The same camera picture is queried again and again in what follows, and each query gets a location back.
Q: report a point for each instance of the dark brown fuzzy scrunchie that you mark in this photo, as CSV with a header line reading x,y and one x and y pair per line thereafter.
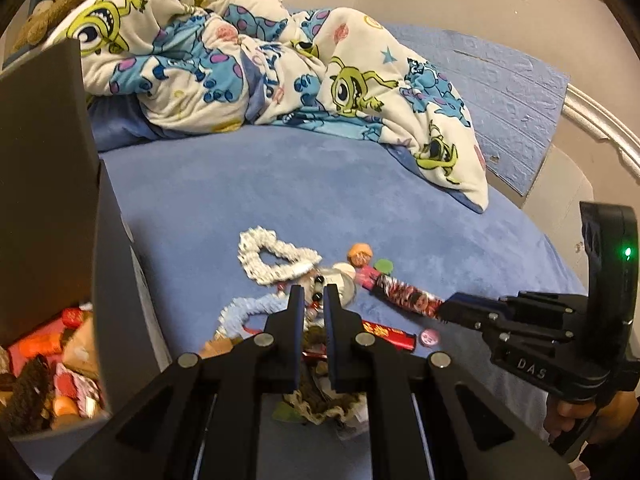
x,y
27,395

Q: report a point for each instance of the printed cartoon blanket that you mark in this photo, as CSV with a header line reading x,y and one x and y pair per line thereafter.
x,y
225,60

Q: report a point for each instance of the white lace scrunchie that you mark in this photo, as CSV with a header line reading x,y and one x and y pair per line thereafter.
x,y
250,260

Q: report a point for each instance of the brown triangular packet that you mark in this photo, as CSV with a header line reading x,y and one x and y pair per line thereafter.
x,y
222,349
80,347

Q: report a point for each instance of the pink round candy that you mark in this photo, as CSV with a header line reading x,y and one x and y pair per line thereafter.
x,y
428,338

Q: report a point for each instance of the red gold packet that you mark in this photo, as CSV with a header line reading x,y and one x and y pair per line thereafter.
x,y
390,336

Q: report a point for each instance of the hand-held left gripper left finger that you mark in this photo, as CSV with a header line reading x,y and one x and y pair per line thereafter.
x,y
295,320

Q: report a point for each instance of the light blue scrunchie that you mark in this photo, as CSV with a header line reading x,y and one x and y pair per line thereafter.
x,y
232,315

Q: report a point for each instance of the person's right hand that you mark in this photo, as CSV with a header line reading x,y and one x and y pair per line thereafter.
x,y
620,417

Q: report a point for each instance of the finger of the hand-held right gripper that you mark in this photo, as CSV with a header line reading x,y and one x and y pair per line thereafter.
x,y
470,310

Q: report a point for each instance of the green round candy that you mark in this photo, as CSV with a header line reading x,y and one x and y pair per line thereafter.
x,y
285,414
384,265

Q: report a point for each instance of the black storage box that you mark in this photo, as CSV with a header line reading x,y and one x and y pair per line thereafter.
x,y
45,160

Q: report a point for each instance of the orange round candy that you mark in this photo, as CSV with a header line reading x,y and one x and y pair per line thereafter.
x,y
360,255

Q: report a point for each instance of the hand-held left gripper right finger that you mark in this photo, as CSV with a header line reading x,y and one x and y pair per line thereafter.
x,y
332,320

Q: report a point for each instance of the orange packet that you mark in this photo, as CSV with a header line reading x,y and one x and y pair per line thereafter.
x,y
35,340

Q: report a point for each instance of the white curved bed rail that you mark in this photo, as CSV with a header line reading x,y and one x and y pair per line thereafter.
x,y
605,125

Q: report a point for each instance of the cream lace scrunchie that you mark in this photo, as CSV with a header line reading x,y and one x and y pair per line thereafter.
x,y
320,410

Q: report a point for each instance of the patterned tube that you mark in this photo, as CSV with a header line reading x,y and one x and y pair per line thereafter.
x,y
405,297

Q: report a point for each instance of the brown plush dog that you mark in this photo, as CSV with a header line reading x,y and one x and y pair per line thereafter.
x,y
45,15

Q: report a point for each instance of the red white wrapped candy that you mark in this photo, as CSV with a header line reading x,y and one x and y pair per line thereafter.
x,y
75,390

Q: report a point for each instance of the blue textured foam panel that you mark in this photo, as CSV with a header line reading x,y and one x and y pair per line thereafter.
x,y
490,85

